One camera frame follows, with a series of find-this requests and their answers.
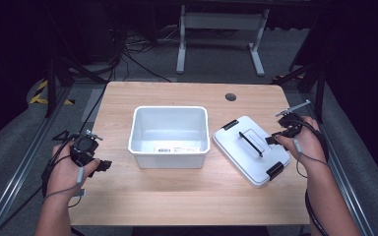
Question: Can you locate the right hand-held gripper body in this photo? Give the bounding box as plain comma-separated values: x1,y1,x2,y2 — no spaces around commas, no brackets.
274,99,312,139

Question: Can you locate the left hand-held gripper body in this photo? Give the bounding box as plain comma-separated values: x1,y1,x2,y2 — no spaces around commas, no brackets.
69,129,103,168

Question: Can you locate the white lid with black handle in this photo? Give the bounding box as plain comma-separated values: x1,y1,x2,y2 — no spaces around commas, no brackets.
212,114,291,189

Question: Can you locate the white plastic storage box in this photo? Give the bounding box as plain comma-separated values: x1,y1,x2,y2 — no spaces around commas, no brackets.
127,105,212,170

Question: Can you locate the person's right hand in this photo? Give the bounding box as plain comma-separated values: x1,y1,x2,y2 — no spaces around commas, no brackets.
274,115,328,167

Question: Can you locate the person's left hand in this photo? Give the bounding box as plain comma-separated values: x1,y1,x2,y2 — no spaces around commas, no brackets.
45,142,101,199

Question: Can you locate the black metal stand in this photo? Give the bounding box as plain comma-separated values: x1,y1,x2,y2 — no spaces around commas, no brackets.
43,48,108,119
271,60,328,125

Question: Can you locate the yellow black hazard tape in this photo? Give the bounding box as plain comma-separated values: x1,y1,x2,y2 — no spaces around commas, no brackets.
29,80,77,106

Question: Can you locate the white metal stand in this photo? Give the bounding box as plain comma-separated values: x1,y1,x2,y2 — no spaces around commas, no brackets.
175,4,271,78

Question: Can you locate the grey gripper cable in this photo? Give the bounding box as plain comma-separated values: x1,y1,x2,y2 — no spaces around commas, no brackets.
43,166,89,208
292,138,330,180

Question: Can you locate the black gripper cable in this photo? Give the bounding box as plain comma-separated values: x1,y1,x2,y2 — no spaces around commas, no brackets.
287,119,332,236
0,130,80,236

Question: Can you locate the bundle of floor cables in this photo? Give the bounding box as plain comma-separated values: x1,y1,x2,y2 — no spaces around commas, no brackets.
111,28,180,84

